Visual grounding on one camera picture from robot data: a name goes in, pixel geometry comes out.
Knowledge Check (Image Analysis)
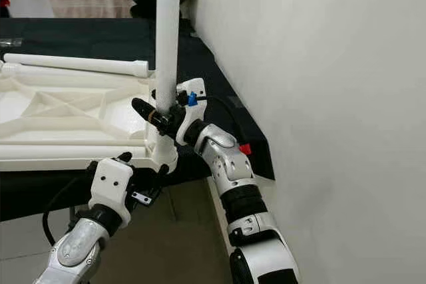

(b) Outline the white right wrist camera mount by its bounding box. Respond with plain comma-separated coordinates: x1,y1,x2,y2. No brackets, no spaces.
175,78,207,146

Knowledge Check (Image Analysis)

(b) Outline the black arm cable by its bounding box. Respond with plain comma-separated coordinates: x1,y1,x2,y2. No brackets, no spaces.
42,164,101,246
203,94,254,158

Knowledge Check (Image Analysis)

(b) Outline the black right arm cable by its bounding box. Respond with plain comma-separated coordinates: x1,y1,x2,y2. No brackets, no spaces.
203,94,254,158

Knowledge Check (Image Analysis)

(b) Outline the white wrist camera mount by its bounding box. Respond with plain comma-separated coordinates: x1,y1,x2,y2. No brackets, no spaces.
175,78,207,146
90,158,135,226

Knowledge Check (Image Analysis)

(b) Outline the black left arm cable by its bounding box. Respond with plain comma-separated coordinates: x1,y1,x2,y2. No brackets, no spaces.
42,164,101,246

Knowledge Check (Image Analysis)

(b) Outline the black tablecloth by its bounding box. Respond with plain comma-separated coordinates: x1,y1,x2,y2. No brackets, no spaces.
0,18,275,223

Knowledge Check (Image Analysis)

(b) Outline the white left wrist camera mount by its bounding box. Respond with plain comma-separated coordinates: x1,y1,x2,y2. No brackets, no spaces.
90,158,135,226

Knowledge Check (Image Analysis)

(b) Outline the white plastic children table top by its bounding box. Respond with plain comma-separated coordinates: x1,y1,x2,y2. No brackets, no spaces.
0,65,179,173

